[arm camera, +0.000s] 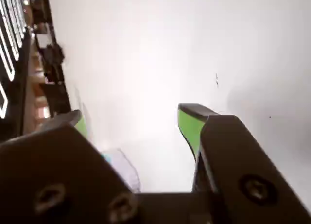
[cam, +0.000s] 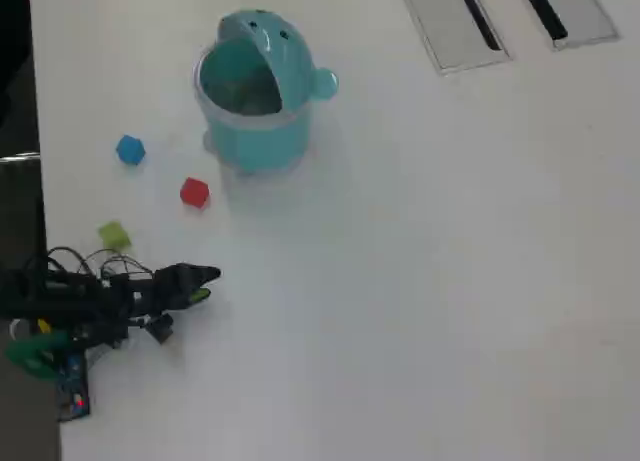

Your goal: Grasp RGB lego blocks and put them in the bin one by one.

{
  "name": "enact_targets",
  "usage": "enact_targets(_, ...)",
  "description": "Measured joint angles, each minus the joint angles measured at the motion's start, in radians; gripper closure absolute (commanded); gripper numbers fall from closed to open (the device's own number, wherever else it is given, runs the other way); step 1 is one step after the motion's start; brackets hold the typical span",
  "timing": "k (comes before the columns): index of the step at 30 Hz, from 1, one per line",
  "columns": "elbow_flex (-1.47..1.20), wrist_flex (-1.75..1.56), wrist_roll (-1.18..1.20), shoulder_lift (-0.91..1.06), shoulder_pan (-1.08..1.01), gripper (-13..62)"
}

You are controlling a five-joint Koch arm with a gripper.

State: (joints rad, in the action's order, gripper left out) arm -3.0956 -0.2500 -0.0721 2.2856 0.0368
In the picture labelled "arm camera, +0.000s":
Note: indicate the teal whale-shaped bin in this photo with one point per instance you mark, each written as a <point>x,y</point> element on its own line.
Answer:
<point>124,165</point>

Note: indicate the dark room furniture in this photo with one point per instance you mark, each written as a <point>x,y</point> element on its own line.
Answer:
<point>52,63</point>

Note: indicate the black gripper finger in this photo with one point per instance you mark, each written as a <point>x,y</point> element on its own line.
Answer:
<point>48,173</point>
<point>243,160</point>

